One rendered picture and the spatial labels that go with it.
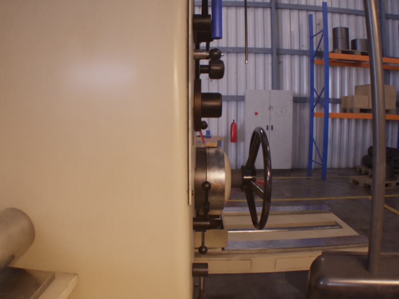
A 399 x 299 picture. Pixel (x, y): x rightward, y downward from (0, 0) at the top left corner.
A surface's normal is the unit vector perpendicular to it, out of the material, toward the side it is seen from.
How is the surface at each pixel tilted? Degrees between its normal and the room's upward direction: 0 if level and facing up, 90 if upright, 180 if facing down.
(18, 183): 90
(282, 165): 90
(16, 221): 41
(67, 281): 0
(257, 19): 90
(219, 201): 119
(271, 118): 90
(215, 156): 37
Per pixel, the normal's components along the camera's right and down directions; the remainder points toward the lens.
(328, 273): -0.25, -0.73
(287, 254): 0.00, -0.99
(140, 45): 0.00, 0.12
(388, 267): -0.09, -0.90
